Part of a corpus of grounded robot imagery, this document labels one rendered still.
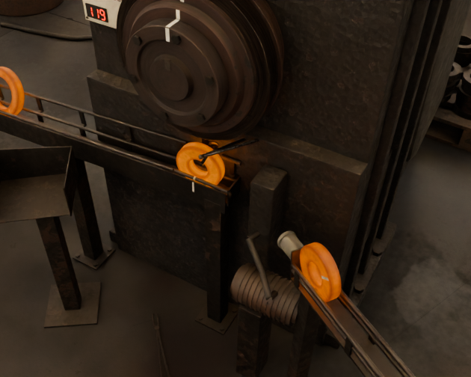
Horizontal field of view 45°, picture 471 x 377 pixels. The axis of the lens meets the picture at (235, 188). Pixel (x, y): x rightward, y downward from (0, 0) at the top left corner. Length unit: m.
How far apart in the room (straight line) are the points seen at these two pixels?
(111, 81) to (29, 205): 0.48
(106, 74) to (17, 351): 1.08
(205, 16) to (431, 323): 1.54
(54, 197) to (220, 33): 0.84
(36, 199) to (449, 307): 1.63
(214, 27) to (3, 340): 1.49
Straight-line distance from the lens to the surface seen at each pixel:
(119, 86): 1.88
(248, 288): 1.71
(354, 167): 1.58
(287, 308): 1.68
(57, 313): 2.36
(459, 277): 2.59
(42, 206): 1.90
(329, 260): 1.45
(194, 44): 1.35
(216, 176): 1.72
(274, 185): 1.60
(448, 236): 2.73
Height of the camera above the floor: 1.88
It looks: 43 degrees down
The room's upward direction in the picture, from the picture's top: 2 degrees clockwise
